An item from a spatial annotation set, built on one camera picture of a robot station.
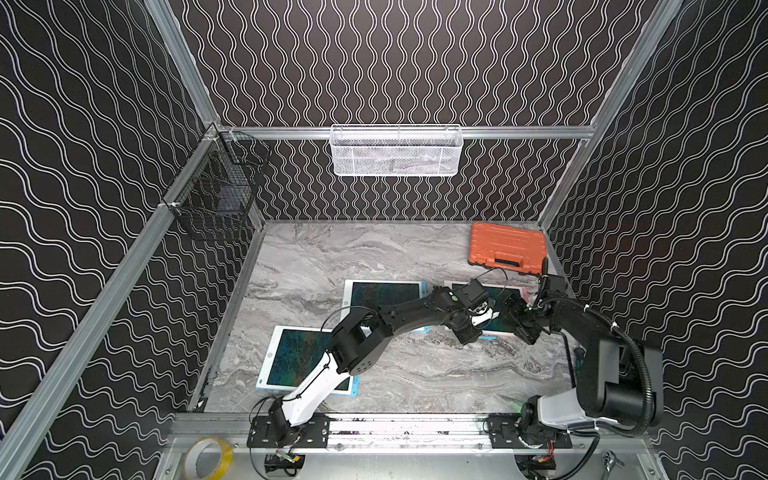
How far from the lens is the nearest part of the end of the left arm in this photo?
0.69 metres

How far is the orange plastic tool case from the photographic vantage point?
106cm

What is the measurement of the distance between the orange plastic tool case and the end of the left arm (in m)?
0.28
